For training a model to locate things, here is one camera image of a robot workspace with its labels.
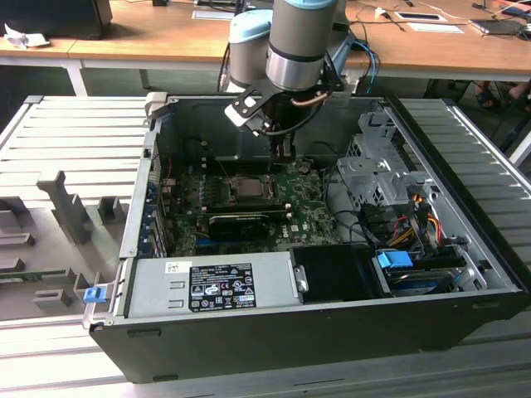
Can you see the silver metal drive cage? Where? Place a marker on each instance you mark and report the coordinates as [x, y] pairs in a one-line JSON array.
[[373, 174]]

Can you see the black plastic air shroud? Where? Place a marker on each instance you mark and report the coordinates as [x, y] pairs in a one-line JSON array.
[[332, 273]]

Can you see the black RAM slot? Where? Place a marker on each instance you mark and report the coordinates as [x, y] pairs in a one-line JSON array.
[[249, 214], [245, 205]]

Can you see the black power supply label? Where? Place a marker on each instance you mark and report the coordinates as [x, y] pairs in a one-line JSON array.
[[222, 286]]

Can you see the white paper sheet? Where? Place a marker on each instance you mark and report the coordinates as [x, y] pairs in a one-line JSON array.
[[435, 28]]

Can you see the blue disk carrier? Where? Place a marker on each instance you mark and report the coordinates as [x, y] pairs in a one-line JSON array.
[[392, 261]]

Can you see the green motherboard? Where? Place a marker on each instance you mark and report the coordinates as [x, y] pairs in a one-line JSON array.
[[307, 215]]

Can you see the black graphics card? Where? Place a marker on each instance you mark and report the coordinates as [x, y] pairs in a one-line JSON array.
[[238, 228]]

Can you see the green RAM stick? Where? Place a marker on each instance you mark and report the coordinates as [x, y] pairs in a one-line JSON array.
[[33, 274]]

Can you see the CPU socket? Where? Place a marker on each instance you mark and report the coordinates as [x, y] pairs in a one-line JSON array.
[[249, 198]]

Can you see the black box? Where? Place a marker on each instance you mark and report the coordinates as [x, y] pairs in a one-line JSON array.
[[54, 16]]

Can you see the crumpled white paper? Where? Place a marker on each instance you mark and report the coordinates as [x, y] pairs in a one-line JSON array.
[[25, 37]]

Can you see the blue plastic case latch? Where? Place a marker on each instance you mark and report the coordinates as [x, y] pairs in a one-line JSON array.
[[94, 295]]

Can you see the round coin battery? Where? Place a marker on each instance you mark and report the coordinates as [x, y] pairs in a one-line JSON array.
[[305, 168]]

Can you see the silver shroud latch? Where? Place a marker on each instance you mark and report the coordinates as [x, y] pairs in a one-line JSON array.
[[300, 278]]

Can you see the thin metal locking lever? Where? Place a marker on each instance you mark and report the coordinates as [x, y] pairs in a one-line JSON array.
[[224, 170]]

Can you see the white furniture leg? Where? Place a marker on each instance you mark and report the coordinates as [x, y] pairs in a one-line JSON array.
[[520, 153]]

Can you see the long wooden desk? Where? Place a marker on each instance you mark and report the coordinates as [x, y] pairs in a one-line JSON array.
[[166, 37]]

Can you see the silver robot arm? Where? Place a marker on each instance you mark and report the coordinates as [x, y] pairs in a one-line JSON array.
[[296, 41]]

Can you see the short wooden desk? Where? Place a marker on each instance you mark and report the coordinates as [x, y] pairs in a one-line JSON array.
[[33, 51]]

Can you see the silver power supply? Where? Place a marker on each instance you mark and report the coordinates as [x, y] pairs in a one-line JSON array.
[[153, 290]]

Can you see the black open PC case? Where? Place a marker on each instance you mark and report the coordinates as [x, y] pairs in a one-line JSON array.
[[290, 348]]

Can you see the grey plastic case clip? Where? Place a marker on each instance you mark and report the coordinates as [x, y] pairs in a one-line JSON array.
[[155, 103]]

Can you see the black notebook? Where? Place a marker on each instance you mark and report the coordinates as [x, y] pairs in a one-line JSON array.
[[495, 27]]

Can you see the silver hard disk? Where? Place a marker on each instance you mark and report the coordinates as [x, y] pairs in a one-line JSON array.
[[419, 284]]

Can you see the grey parts rack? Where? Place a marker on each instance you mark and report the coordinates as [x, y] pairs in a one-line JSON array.
[[45, 240]]

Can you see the square CPU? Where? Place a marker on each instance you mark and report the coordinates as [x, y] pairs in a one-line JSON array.
[[249, 186]]

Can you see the white barcode sticker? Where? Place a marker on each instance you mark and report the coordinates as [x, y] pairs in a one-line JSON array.
[[178, 267]]

